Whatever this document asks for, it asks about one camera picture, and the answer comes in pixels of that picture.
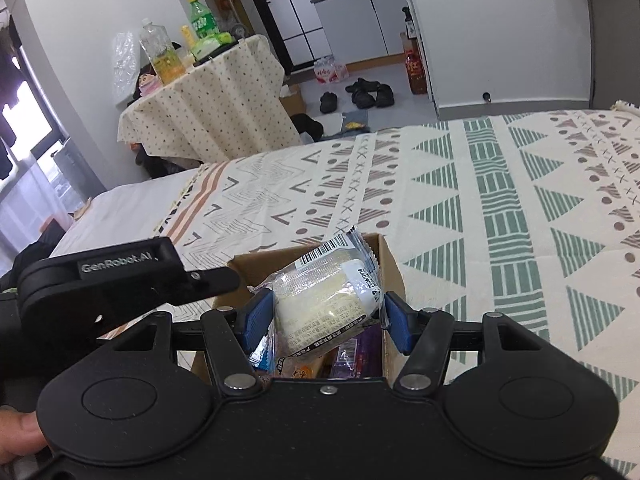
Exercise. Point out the green soda bottle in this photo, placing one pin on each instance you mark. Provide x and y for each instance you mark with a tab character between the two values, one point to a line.
202	20

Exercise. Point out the purple snack packet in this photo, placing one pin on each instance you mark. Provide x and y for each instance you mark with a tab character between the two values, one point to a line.
361	356

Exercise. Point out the black shoes pile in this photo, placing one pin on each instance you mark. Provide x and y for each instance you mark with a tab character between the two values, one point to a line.
365	94

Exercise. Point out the orange cracker package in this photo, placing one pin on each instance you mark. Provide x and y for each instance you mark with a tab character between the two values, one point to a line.
297	369

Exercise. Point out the clear bottle yellow liquid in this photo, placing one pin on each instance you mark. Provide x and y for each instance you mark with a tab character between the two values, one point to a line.
160	50

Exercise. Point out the patterned bed blanket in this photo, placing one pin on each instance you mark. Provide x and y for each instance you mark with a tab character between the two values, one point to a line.
532	215

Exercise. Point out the person's hand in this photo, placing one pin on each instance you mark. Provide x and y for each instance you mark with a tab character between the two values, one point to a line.
20	435

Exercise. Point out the brown cardboard box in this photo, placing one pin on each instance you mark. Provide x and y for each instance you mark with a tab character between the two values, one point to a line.
253	269

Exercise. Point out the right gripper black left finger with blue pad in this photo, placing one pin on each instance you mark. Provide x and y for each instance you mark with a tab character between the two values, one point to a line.
230	336

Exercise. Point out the pink white plastic bag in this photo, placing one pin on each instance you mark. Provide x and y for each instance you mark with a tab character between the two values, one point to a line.
328	70

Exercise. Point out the black framed glass door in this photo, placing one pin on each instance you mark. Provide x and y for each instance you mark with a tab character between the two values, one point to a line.
295	32

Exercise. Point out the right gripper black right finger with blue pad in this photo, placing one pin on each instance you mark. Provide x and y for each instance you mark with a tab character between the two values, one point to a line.
424	337

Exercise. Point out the blue snack packet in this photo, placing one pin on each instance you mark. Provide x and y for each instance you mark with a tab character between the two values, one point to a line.
263	357

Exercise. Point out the small cardboard box on floor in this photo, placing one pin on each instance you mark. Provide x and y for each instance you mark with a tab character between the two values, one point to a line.
291	98

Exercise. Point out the white cake clear package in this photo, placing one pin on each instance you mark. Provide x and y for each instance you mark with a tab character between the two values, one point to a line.
325	297

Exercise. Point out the white kitchen cabinet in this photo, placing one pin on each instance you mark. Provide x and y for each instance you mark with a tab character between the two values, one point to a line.
362	30

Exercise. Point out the red bottle on floor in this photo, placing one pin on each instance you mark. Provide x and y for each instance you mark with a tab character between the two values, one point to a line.
415	72

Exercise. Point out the table with dotted cloth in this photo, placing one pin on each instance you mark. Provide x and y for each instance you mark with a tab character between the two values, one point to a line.
224	109

